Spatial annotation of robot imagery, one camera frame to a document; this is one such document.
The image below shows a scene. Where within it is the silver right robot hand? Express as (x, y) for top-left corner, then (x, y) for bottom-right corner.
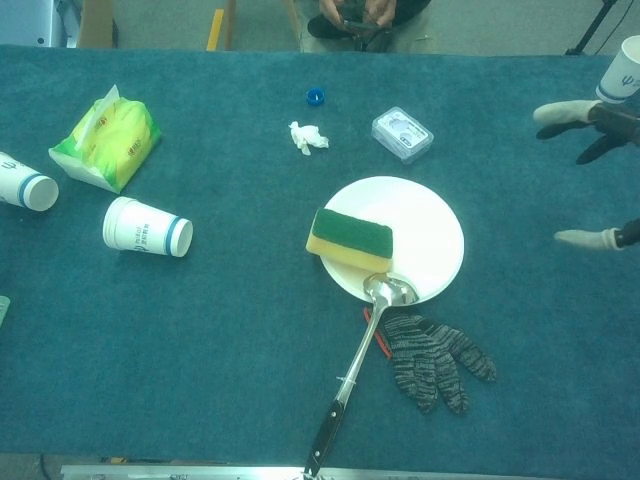
(532, 98), (640, 251)

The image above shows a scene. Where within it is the white round plate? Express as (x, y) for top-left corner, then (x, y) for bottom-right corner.
(316, 175), (466, 306)

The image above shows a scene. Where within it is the green and yellow sponge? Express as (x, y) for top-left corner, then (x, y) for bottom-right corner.
(305, 207), (395, 275)

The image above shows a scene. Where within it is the white paper cup blue band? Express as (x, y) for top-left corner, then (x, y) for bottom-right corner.
(0, 151), (60, 212)
(102, 195), (194, 259)
(595, 35), (640, 105)

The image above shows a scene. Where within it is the teal carpet table cover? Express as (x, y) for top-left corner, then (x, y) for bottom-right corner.
(0, 43), (640, 471)

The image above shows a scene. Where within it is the black tripod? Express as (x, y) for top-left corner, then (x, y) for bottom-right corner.
(565, 0), (619, 56)

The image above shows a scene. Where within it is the clear plastic box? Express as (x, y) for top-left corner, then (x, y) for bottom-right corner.
(371, 105), (435, 165)

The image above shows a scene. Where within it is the person seated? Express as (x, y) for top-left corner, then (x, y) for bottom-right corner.
(306, 0), (432, 54)

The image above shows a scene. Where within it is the black phone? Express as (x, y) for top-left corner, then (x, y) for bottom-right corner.
(342, 18), (389, 32)

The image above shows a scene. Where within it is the grey knit work glove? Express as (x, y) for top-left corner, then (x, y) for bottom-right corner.
(363, 306), (498, 416)

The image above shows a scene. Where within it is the crumpled white tissue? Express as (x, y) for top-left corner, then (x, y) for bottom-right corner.
(287, 120), (331, 157)

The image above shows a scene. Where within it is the wooden chair leg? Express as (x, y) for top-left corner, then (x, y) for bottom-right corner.
(285, 0), (304, 47)

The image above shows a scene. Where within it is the green yellow tissue pack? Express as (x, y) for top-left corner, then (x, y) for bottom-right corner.
(48, 83), (164, 195)

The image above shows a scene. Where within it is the brown cardboard box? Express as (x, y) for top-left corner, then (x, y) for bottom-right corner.
(77, 0), (119, 50)

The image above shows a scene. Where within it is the grey blue cabinet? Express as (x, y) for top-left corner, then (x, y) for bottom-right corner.
(0, 0), (81, 49)

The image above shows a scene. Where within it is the steel ladle black handle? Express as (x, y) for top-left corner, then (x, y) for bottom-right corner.
(302, 272), (420, 479)

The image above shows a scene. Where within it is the aluminium rail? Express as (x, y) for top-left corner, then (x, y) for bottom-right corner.
(60, 463), (640, 480)

